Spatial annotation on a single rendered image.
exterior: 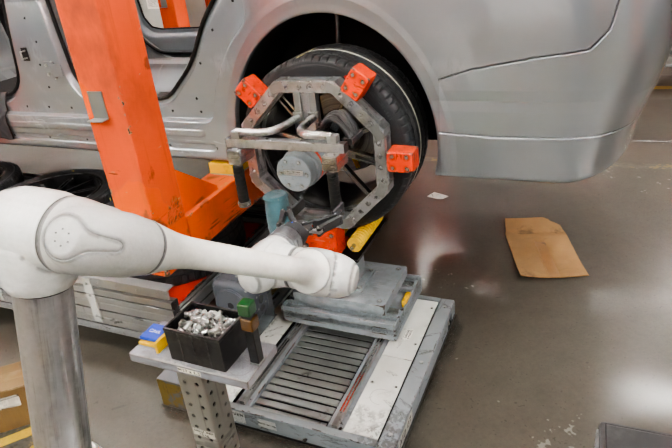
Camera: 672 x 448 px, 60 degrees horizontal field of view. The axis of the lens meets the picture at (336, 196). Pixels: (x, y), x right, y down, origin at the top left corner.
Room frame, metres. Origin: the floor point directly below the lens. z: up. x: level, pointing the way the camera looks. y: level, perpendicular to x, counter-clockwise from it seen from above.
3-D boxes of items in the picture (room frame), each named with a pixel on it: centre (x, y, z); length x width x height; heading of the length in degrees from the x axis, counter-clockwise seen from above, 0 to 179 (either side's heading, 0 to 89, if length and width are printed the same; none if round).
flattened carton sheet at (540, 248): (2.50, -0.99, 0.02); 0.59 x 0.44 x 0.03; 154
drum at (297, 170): (1.87, 0.08, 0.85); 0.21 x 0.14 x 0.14; 154
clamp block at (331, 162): (1.68, -0.01, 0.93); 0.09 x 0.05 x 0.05; 154
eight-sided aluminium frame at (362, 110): (1.94, 0.05, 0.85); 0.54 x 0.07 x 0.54; 64
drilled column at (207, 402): (1.46, 0.49, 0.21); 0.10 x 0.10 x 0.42; 64
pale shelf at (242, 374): (1.45, 0.46, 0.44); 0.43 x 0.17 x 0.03; 64
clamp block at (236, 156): (1.83, 0.30, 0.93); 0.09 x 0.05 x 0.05; 154
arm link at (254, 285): (1.25, 0.18, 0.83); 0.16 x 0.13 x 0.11; 154
